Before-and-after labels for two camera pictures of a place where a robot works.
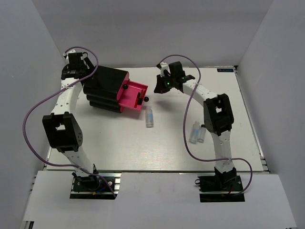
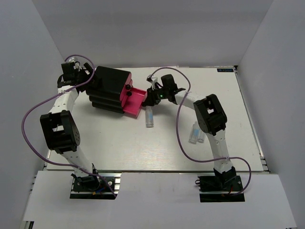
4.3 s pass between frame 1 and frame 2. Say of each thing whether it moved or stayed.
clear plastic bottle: stayed
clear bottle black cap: stayed
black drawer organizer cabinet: stayed
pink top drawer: moved
